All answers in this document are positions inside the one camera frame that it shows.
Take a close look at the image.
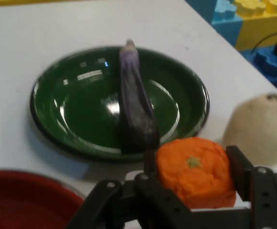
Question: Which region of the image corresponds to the light blue foam block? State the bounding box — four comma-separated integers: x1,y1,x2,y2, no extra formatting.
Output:
185,0,244,46

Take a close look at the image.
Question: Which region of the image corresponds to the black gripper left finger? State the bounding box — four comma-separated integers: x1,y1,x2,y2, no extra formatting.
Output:
65,148,194,229

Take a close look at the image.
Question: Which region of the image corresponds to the dark green round plate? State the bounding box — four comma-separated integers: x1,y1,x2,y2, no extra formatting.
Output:
30,46,210,161

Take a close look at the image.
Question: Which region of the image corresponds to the black curved cable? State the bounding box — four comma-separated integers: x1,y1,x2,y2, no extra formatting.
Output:
250,31,277,55

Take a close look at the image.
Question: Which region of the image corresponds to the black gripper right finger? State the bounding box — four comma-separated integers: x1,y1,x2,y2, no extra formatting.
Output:
225,145,277,229

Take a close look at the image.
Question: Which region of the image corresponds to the orange toy fruit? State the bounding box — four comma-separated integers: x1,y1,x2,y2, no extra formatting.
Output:
155,137,237,209

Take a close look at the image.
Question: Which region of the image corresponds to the dark blue foam block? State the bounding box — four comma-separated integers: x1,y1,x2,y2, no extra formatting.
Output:
253,45,277,96

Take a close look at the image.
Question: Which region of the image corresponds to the purple toy eggplant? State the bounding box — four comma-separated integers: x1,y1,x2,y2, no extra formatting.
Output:
118,39,160,155

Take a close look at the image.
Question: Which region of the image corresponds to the red round plate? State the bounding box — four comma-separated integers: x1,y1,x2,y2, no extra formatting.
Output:
0,169,85,229

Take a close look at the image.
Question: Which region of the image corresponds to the beige toy pear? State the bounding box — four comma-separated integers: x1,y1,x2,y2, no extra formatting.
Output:
223,93,277,167

